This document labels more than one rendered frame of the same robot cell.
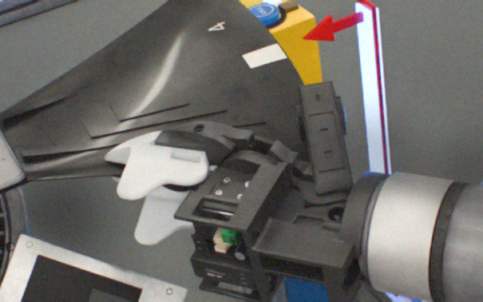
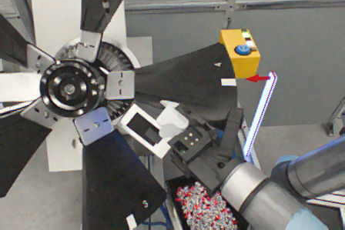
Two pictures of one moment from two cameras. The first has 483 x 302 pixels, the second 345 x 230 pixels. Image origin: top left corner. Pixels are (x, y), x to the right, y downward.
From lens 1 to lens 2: 0.22 m
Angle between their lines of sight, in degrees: 18
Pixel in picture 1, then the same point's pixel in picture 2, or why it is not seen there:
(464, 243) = (256, 207)
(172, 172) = (175, 121)
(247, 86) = (217, 91)
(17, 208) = not seen: hidden behind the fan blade
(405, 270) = (232, 201)
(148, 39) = (193, 59)
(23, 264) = (132, 113)
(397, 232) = (236, 188)
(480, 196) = (270, 191)
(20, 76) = (168, 29)
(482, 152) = (305, 97)
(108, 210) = not seen: hidden behind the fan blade
